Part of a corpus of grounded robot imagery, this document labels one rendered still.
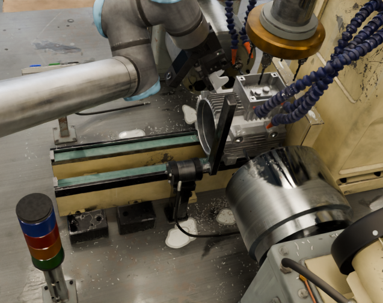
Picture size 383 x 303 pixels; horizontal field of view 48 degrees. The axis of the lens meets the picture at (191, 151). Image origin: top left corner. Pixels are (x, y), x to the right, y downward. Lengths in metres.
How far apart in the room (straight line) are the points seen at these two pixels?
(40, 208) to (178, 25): 0.47
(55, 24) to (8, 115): 1.21
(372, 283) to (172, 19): 0.62
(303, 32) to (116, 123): 0.72
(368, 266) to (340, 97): 0.57
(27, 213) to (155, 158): 0.59
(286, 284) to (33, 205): 0.46
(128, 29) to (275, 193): 0.47
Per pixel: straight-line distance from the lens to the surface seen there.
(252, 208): 0.93
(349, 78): 1.16
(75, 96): 0.78
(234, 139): 1.09
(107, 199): 1.21
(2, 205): 1.29
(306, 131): 1.10
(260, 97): 1.13
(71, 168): 1.24
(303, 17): 0.98
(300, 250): 0.84
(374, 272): 0.72
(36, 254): 0.86
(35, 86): 0.73
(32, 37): 1.81
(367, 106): 1.10
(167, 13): 0.92
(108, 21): 0.97
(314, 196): 0.92
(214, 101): 1.11
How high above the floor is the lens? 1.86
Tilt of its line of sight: 50 degrees down
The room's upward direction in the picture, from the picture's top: 11 degrees clockwise
